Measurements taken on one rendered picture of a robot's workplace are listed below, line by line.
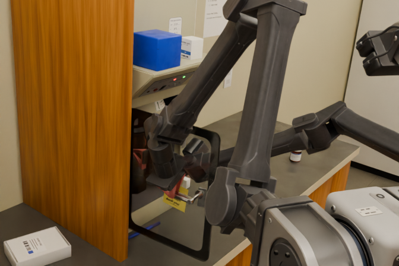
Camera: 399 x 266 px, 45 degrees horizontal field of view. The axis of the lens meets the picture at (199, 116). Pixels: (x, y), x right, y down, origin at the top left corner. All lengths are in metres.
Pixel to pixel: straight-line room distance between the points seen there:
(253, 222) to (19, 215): 1.15
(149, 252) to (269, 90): 0.85
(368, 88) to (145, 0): 3.17
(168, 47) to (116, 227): 0.54
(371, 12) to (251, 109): 3.46
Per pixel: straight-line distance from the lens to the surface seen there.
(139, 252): 1.54
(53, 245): 1.52
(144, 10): 1.38
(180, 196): 1.30
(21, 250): 1.51
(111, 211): 1.43
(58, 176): 1.58
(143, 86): 1.31
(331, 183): 2.38
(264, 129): 0.82
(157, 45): 1.28
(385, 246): 0.65
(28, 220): 1.71
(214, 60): 0.99
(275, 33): 0.84
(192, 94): 1.05
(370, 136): 1.24
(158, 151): 1.16
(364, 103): 4.36
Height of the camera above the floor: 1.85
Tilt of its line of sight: 20 degrees down
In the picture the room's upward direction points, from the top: 5 degrees clockwise
